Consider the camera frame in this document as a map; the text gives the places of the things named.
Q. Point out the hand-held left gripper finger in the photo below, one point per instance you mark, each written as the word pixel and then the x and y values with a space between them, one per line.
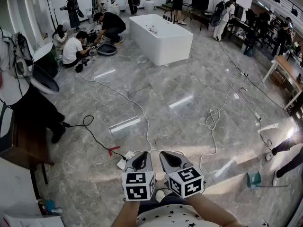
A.
pixel 130 162
pixel 149 163

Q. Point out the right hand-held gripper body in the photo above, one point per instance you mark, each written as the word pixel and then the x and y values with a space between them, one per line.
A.
pixel 185 182

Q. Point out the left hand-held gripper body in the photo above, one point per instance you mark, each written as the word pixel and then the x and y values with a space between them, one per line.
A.
pixel 138 185

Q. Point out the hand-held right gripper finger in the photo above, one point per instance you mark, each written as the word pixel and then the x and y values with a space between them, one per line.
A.
pixel 183 162
pixel 165 165

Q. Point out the person's left forearm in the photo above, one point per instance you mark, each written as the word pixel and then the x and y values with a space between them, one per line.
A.
pixel 125 214

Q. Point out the person's right forearm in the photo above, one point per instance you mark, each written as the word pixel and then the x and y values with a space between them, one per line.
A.
pixel 213 212

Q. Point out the person's black shorts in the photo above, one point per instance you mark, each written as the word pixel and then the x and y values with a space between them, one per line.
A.
pixel 175 198

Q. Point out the red tape strip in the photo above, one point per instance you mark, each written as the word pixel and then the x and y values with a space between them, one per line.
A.
pixel 114 150

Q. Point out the person's white left sneaker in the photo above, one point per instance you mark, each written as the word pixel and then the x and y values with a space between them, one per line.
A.
pixel 160 195

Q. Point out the white star print shirt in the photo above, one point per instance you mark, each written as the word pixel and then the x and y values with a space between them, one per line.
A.
pixel 170 217

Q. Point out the teal dustpan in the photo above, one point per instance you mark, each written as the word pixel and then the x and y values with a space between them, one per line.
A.
pixel 253 180

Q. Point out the small white power strip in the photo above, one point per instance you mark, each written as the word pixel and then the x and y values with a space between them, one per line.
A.
pixel 257 115

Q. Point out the teal cloth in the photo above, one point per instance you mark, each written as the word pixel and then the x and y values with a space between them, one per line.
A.
pixel 49 205

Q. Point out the white desk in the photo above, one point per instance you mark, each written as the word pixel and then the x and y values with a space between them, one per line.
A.
pixel 30 221

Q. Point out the grey oval tray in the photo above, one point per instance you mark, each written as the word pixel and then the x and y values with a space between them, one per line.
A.
pixel 107 49

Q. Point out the white oval shell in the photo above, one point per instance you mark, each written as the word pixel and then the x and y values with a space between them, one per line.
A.
pixel 45 80

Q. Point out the white bathtub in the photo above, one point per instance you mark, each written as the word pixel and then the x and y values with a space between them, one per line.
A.
pixel 163 41

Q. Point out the cardboard box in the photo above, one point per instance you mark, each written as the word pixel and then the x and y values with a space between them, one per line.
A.
pixel 277 78

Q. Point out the white topped dark green stand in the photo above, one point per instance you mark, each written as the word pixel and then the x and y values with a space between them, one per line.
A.
pixel 50 64

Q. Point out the wooden table with white legs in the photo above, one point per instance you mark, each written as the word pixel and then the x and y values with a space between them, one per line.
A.
pixel 291 68

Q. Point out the black bathtub faucet set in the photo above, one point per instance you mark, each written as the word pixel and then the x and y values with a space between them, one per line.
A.
pixel 170 17

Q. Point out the black workbench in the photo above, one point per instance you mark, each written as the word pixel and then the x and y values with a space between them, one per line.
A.
pixel 243 29

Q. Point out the black desk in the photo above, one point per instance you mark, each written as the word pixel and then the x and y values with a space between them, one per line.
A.
pixel 196 13

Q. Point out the black monitor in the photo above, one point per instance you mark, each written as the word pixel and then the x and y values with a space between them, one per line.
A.
pixel 200 2

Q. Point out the black metal frame stand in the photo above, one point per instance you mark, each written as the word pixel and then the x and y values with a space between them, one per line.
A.
pixel 52 13

